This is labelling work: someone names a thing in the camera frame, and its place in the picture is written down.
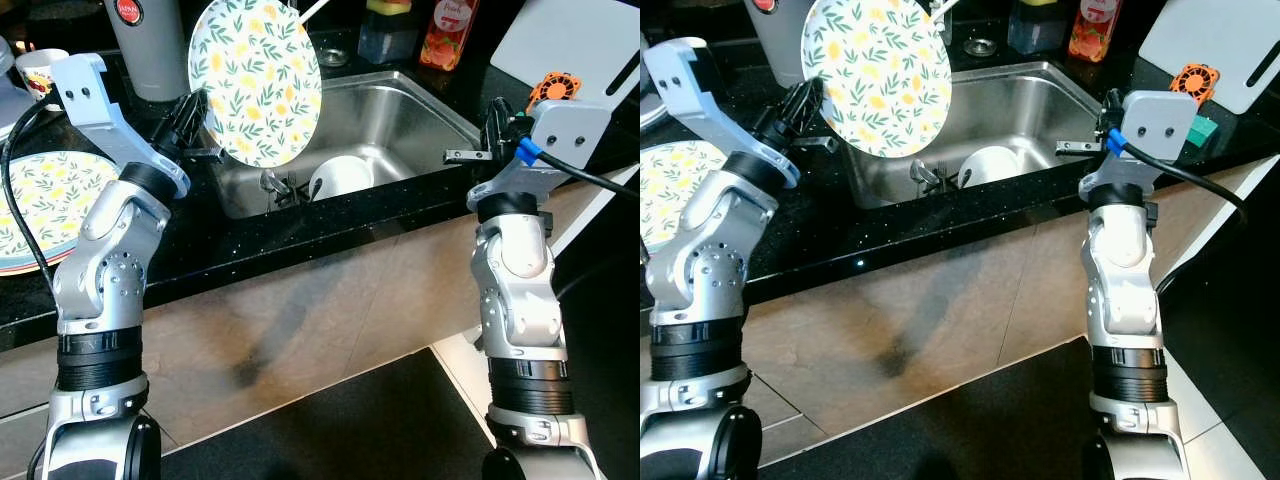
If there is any floral print round plate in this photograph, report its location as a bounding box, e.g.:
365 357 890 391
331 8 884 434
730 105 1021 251
0 150 123 269
800 0 952 160
187 0 324 170
640 140 733 251

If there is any stainless steel sink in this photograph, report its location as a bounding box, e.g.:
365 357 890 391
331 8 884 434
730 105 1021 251
203 68 488 223
833 60 1134 213

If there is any small orange fan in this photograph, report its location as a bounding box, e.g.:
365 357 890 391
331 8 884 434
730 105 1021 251
1169 62 1224 107
526 71 584 111

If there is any grey water filter tumbler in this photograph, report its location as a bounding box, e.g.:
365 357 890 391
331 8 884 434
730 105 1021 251
102 0 193 104
745 0 831 61

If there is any orange dish soap bottle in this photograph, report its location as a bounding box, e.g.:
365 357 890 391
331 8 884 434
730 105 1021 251
1067 0 1124 64
419 0 482 72

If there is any white cutting board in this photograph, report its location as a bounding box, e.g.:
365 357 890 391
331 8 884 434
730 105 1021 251
1137 0 1280 117
489 0 641 113

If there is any metal utensil bundle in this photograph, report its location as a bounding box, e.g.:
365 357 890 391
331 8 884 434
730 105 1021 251
906 157 958 198
258 167 313 208

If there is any dark sponge holder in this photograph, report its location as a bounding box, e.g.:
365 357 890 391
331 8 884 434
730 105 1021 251
357 10 420 65
1007 3 1067 55

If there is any white bowl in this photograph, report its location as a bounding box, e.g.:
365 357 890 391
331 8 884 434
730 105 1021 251
956 145 1024 190
307 154 377 202

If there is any white printed cup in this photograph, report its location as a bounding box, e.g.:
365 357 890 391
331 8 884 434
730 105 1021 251
14 47 72 101

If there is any beige base cabinet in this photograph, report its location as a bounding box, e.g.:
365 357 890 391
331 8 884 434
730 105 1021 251
0 165 641 451
745 155 1280 446

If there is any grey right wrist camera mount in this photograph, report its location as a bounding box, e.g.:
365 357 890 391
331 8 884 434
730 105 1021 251
1077 89 1200 198
466 97 614 214

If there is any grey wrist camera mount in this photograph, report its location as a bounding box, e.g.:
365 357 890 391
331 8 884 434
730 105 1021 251
643 37 803 191
1077 89 1200 198
50 53 193 198
466 97 614 214

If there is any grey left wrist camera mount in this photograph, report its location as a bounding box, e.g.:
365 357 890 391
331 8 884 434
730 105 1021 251
50 53 193 198
643 37 803 191

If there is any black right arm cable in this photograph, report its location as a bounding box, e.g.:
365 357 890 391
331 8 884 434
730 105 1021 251
515 138 641 201
1105 132 1251 296

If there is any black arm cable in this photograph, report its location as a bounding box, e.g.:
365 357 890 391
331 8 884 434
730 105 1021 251
1105 132 1251 296
515 138 641 201
0 98 63 301

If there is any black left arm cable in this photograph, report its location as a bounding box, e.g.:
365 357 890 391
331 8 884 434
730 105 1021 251
0 98 63 301

